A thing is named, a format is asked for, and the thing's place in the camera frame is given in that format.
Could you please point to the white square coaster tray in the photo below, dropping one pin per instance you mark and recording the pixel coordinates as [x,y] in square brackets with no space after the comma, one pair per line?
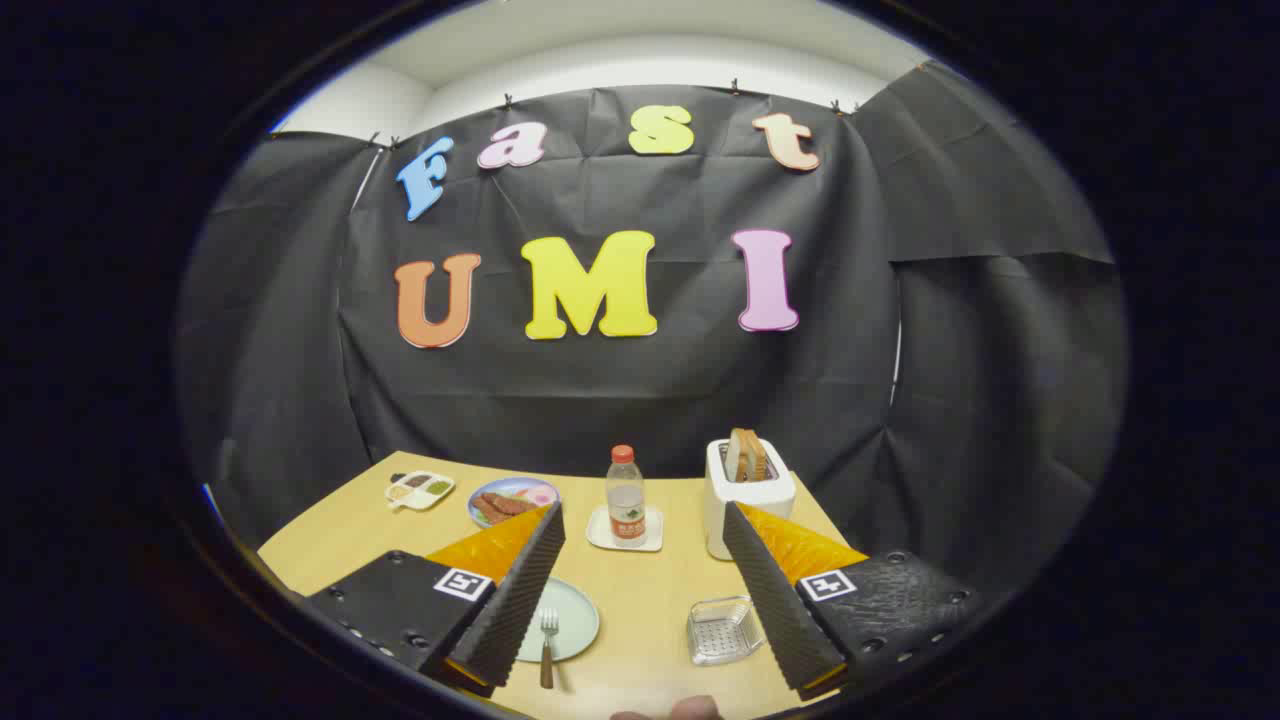
[598,531]

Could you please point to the toasted bread slice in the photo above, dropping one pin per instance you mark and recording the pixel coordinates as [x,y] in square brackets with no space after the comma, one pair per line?
[734,456]
[756,456]

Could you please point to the white compartment sauce dish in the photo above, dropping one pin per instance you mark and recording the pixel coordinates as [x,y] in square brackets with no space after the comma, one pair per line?
[420,489]

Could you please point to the white toaster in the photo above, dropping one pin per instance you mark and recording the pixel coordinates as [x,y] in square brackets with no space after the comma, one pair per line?
[765,489]

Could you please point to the clear water bottle red cap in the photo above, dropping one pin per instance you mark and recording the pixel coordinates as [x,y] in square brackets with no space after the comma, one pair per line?
[626,500]

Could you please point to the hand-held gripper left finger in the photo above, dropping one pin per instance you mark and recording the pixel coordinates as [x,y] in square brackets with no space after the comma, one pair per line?
[515,595]

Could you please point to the pale green plate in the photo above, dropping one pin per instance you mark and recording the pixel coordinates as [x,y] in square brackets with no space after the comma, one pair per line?
[577,612]

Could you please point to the colourful printed plate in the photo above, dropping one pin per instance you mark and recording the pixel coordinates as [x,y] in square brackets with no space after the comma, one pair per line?
[515,488]

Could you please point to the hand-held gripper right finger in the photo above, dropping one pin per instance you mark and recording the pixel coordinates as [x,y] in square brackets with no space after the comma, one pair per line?
[775,595]

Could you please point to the brown meat slices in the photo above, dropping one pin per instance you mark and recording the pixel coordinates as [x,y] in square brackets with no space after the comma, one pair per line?
[505,505]

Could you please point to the clear plastic drain tray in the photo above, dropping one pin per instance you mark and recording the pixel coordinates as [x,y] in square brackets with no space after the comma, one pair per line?
[722,632]

